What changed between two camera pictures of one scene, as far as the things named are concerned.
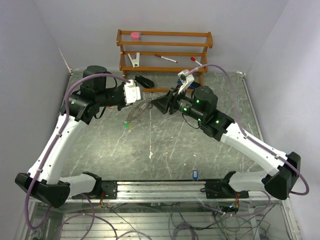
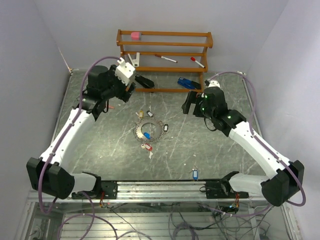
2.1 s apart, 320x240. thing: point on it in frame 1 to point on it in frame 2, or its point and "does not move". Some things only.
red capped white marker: [194, 59] does not move
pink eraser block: [135, 36] does not move
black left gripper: [120, 107] to [124, 95]
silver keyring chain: [137, 111] to [140, 136]
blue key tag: [195, 174] does not move
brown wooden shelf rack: [204, 69] does not move
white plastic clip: [135, 62] does not move
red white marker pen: [171, 60] does not move
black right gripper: [163, 102] to [195, 97]
